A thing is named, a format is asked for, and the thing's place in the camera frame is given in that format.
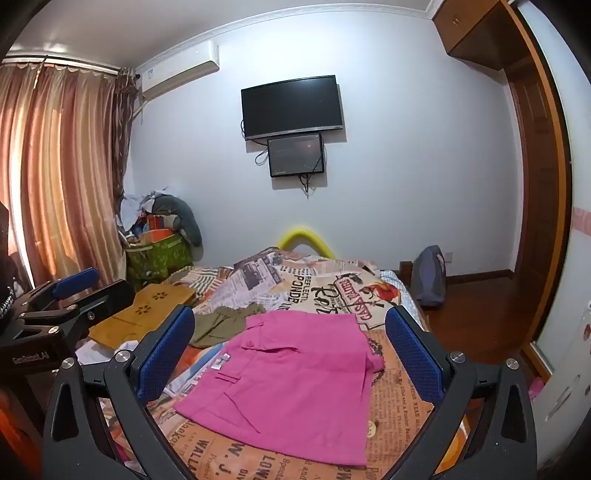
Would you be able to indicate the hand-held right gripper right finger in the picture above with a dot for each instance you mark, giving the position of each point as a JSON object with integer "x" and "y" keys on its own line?
{"x": 411, "y": 357}

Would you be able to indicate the white refrigerator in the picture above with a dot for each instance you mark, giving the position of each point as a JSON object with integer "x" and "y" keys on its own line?
{"x": 568, "y": 383}

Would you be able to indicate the white air conditioner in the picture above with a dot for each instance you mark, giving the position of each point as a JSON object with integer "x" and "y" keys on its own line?
{"x": 180, "y": 69}

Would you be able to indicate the blue-grey backpack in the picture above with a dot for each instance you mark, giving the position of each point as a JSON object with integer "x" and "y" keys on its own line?
{"x": 429, "y": 281}

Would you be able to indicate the pile of white clothes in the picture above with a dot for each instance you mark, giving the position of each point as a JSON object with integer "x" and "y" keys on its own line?
{"x": 134, "y": 205}

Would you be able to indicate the grey plush pillow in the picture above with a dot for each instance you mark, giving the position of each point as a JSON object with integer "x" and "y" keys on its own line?
{"x": 184, "y": 217}

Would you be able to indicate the olive green pants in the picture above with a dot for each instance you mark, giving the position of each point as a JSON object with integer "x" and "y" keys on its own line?
{"x": 217, "y": 325}

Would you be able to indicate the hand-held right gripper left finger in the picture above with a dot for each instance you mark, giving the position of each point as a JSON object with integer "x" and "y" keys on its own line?
{"x": 166, "y": 357}

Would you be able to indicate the small black wall monitor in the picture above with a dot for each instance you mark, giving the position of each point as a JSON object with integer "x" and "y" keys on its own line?
{"x": 295, "y": 154}

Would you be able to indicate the white paper sheets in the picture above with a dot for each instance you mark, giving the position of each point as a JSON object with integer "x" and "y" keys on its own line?
{"x": 99, "y": 353}

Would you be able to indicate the pink pants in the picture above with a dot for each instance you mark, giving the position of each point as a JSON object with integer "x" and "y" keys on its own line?
{"x": 286, "y": 392}

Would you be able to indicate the wooden door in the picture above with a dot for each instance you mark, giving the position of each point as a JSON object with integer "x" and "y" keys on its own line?
{"x": 535, "y": 184}

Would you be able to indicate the small pale yellow object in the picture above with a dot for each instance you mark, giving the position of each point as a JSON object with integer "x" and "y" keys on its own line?
{"x": 372, "y": 427}

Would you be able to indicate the yellow foam tube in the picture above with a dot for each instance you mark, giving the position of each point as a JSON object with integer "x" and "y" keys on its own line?
{"x": 302, "y": 231}

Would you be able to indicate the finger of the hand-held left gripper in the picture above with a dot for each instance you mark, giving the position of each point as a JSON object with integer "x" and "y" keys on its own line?
{"x": 101, "y": 302}
{"x": 76, "y": 280}

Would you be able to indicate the wooden overhead cabinet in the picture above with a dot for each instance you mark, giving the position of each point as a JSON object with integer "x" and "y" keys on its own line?
{"x": 471, "y": 27}

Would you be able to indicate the printed newspaper-pattern blanket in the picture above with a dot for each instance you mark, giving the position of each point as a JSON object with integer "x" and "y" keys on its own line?
{"x": 323, "y": 286}

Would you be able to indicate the pink toy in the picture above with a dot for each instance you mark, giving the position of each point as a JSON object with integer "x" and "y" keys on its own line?
{"x": 536, "y": 390}

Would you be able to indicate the green patterned bag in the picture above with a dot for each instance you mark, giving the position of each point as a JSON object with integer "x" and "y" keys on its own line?
{"x": 157, "y": 261}

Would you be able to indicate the orange-brown curtain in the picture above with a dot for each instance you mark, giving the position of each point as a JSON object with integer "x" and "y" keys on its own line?
{"x": 60, "y": 161}

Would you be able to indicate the large black wall television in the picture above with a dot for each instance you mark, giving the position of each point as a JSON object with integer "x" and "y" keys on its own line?
{"x": 293, "y": 106}

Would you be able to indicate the orange box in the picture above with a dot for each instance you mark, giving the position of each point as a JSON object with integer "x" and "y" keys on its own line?
{"x": 159, "y": 226}

